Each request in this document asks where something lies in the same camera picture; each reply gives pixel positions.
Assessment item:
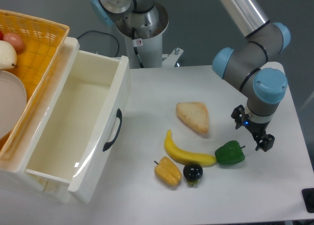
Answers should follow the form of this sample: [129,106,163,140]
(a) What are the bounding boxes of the beige plate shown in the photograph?
[0,70,27,138]

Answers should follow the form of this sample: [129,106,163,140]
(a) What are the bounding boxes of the black drawer handle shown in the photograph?
[103,108,123,152]

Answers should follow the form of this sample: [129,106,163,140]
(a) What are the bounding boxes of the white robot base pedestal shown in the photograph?
[116,2,183,69]

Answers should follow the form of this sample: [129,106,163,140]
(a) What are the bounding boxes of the white drawer cabinet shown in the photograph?
[0,36,81,203]

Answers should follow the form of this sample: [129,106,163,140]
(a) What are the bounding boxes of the white plastic drawer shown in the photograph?
[26,51,130,203]

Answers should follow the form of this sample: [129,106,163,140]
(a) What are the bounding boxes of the white pear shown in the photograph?
[0,40,17,70]

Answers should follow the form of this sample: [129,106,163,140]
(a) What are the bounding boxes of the dark purple mangosteen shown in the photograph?
[183,163,203,187]

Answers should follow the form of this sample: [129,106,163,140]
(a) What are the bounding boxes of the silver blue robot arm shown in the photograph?
[90,0,291,151]

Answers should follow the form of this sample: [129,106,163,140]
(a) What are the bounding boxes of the yellow banana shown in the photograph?
[164,130,216,167]

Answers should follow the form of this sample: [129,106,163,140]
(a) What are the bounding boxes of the pink peach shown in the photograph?
[3,32,25,52]

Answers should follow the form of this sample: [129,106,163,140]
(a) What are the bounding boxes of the triangular bread slice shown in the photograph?
[176,102,209,134]

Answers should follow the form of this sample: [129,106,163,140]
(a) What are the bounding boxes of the yellow bell pepper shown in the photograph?
[154,156,182,187]

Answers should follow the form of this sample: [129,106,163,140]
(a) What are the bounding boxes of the black object at table edge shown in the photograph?
[301,188,314,213]

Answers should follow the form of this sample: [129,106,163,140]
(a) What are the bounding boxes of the orange woven basket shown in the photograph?
[0,9,70,155]

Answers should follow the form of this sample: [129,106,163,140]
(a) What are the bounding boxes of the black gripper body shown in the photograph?
[241,114,272,141]

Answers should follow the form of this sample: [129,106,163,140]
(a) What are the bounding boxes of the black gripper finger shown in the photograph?
[231,105,248,129]
[255,134,275,152]

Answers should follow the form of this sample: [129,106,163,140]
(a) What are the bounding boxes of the black cable on floor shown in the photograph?
[76,30,120,56]

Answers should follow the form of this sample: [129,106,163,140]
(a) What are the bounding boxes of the green bell pepper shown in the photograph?
[215,141,245,165]

